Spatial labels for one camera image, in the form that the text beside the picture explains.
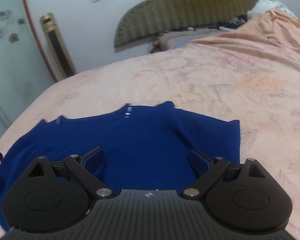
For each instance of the pink bed sheet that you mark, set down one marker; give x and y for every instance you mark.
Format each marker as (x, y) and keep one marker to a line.
(257, 84)

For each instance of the orange blanket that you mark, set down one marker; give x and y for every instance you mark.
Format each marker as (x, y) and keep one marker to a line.
(273, 36)

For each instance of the olive padded headboard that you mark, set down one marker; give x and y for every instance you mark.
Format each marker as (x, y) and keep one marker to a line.
(151, 17)

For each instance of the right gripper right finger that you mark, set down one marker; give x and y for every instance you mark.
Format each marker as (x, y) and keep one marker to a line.
(209, 171)

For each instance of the beige patterned pillow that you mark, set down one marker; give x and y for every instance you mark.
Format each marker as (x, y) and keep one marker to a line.
(178, 39)

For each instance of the white crumpled bedding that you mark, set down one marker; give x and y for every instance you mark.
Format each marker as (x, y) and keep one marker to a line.
(262, 6)

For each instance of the blue knit sweater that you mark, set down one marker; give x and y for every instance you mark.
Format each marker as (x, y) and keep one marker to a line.
(144, 147)

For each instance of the dark clothes on pillow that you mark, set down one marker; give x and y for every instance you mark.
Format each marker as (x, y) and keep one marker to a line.
(234, 23)

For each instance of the white floral wardrobe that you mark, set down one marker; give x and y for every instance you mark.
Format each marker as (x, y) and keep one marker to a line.
(23, 73)

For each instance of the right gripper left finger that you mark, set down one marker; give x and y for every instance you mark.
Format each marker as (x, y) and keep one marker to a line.
(82, 170)

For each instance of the gold tower fan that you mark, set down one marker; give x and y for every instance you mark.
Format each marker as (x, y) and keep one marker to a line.
(57, 45)

